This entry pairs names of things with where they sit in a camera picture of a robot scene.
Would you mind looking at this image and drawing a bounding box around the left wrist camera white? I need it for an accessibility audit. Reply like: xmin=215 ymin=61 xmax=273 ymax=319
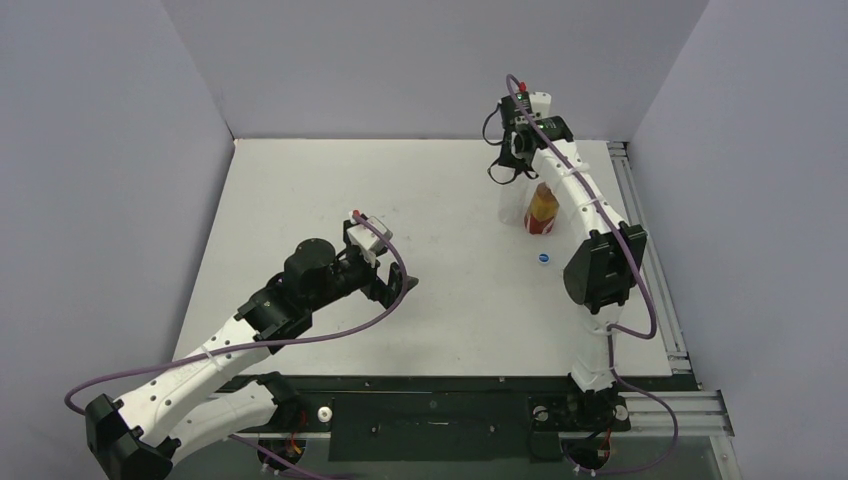
xmin=344 ymin=210 xmax=393 ymax=267

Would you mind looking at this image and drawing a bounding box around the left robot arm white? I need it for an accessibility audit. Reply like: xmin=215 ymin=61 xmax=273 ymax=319
xmin=83 ymin=211 xmax=417 ymax=479

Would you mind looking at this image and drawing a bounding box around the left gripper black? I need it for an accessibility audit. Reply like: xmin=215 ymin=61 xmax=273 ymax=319
xmin=307 ymin=246 xmax=417 ymax=313

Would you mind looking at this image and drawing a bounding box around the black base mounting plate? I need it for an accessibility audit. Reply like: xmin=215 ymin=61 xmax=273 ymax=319
xmin=252 ymin=376 xmax=640 ymax=462

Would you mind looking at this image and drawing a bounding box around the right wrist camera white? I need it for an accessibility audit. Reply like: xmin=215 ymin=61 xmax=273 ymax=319
xmin=516 ymin=82 xmax=552 ymax=120

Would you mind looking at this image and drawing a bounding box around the clear empty bottle upright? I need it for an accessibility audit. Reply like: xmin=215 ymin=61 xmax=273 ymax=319
xmin=497 ymin=175 xmax=529 ymax=226

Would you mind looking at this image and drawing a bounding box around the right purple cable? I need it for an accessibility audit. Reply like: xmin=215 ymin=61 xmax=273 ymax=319
xmin=506 ymin=73 xmax=680 ymax=477

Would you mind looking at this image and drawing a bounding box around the black cable loop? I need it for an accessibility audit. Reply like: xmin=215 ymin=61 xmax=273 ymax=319
xmin=481 ymin=102 xmax=539 ymax=187

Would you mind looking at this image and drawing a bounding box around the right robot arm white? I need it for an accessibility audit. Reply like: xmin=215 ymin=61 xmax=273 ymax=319
xmin=491 ymin=91 xmax=657 ymax=427

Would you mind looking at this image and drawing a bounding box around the tea bottle red label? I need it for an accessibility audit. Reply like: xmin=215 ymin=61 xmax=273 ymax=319
xmin=524 ymin=182 xmax=559 ymax=235

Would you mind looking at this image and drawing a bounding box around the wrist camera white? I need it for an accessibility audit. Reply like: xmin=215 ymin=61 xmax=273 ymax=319
xmin=516 ymin=82 xmax=552 ymax=120
xmin=344 ymin=210 xmax=393 ymax=267

